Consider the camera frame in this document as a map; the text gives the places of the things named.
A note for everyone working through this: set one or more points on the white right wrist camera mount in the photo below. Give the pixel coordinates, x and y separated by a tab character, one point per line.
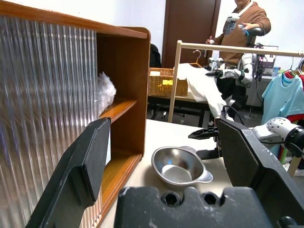
278	124

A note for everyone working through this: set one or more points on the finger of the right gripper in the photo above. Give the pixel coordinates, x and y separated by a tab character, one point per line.
209	154
204	132

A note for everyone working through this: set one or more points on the light wooden clothes rack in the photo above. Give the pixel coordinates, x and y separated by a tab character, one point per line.
174	83

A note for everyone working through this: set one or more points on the person's right hand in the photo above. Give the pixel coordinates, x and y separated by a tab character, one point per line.
210	40

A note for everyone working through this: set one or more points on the person's left hand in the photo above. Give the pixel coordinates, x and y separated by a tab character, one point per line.
244	25

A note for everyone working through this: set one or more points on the brown wooden cabinet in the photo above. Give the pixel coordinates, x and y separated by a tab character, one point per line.
128	71

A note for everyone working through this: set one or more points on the light blue t-shirt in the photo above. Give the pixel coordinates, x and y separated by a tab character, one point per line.
280	95

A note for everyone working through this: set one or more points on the person in brown hoodie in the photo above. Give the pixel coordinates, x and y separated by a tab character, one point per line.
247	40

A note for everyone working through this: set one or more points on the small steel bowl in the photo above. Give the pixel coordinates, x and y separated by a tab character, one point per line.
180	161

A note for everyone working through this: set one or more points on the black bag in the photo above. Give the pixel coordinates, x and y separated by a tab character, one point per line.
154	57

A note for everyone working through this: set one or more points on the white and black humanoid robot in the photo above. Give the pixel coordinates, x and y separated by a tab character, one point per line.
247	69

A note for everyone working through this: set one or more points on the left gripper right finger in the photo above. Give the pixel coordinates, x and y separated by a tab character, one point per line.
249	161

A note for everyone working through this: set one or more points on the white red green knitted toy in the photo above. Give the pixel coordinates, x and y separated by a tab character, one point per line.
107	90

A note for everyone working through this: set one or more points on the dark brown room door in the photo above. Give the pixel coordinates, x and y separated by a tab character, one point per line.
190	28

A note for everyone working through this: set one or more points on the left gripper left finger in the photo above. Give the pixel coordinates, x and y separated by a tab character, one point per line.
78	166

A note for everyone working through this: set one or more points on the white garment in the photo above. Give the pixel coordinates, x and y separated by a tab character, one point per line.
202	85

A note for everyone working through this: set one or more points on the wooden clothes hanger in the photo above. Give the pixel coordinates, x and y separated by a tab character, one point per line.
196	64

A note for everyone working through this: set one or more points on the wicker basket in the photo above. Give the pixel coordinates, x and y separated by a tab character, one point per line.
156	88

